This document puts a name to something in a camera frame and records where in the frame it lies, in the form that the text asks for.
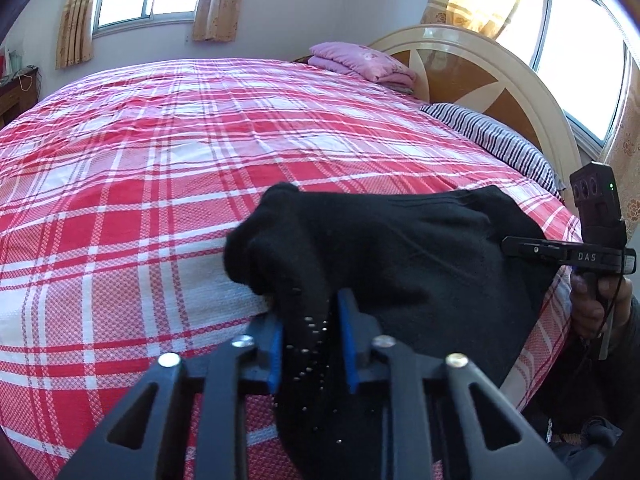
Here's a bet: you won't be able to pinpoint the red plaid bed sheet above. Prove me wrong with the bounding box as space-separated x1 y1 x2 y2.
0 57 583 480

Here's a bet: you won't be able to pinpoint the cream and wood headboard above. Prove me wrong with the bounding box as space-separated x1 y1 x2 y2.
367 25 581 206

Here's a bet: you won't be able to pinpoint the dark blue jacket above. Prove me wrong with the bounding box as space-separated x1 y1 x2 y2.
545 415 626 480

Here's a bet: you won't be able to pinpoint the thin black cable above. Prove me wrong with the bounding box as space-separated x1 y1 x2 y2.
580 272 628 376

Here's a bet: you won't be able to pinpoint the striped pillow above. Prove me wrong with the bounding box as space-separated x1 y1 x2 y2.
420 102 563 198

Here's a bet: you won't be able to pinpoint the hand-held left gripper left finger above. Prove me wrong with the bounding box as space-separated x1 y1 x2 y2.
57 310 286 480

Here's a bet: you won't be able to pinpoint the person's right hand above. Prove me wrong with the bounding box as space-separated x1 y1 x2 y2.
570 267 633 341

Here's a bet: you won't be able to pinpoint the black pants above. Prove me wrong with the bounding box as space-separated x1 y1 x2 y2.
223 182 556 480

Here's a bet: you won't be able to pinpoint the dark wooden side table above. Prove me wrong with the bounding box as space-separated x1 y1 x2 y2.
0 47 41 128

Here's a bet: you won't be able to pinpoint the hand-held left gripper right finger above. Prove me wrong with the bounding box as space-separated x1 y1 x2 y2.
336 288 573 480

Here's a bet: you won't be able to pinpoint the pink folded blanket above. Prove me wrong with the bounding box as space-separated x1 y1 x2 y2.
307 41 417 93

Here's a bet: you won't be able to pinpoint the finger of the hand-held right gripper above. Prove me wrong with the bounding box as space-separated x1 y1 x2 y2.
501 236 573 262

